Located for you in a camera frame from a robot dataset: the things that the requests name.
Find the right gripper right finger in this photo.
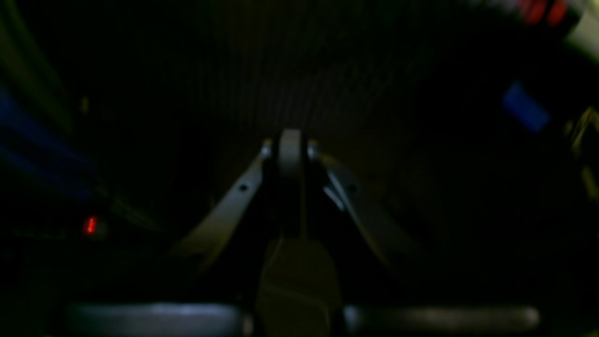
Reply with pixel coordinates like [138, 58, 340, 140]
[307, 140, 417, 266]

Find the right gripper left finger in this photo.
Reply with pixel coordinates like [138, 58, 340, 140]
[172, 140, 272, 270]

